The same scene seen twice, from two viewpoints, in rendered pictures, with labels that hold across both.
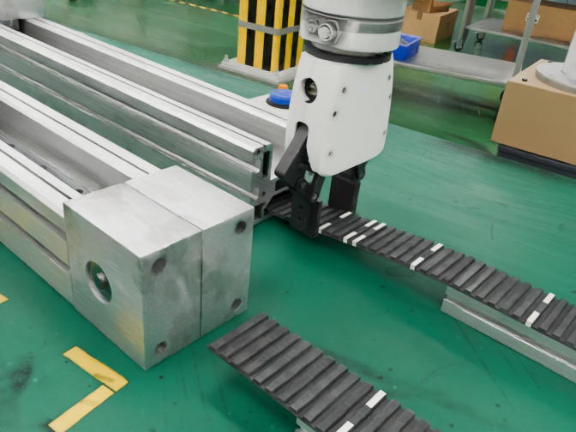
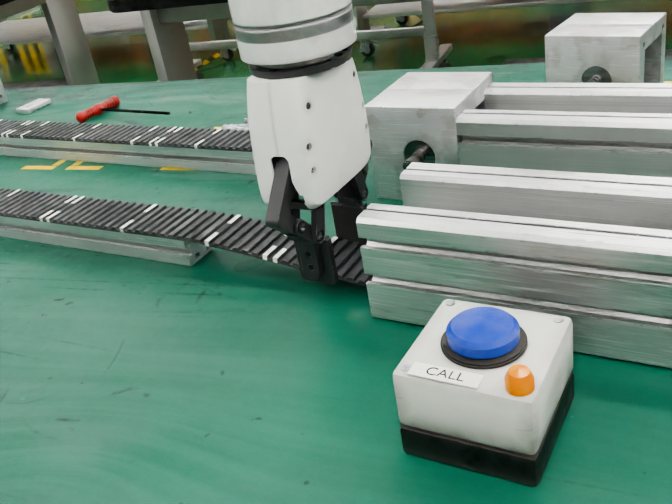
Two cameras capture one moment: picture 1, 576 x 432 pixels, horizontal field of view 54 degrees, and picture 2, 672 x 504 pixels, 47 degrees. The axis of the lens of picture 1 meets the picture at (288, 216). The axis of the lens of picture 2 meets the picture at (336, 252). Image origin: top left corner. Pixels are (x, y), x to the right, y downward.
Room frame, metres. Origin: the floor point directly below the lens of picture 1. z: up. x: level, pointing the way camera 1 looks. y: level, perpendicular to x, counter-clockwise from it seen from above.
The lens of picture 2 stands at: (1.04, -0.08, 1.10)
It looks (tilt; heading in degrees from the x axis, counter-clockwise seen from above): 28 degrees down; 176
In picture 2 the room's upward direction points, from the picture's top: 11 degrees counter-clockwise
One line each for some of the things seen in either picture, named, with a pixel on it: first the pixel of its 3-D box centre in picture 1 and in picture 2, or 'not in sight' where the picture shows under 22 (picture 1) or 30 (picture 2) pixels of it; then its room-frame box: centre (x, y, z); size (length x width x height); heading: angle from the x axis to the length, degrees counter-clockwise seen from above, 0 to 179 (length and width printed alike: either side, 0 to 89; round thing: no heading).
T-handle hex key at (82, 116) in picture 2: not in sight; (130, 111); (-0.10, -0.25, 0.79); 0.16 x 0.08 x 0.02; 48
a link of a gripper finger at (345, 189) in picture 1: (351, 180); (305, 251); (0.52, -0.06, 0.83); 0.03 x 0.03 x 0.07; 51
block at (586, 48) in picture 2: not in sight; (601, 70); (0.27, 0.30, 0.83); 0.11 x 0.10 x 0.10; 135
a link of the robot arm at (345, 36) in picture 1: (349, 28); (297, 33); (0.49, -0.03, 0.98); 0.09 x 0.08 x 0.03; 141
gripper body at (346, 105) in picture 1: (339, 100); (311, 117); (0.49, -0.04, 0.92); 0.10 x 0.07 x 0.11; 141
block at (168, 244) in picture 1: (174, 254); (429, 140); (0.36, 0.08, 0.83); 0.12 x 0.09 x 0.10; 141
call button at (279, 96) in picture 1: (285, 99); (483, 337); (0.70, 0.02, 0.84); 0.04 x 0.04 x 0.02
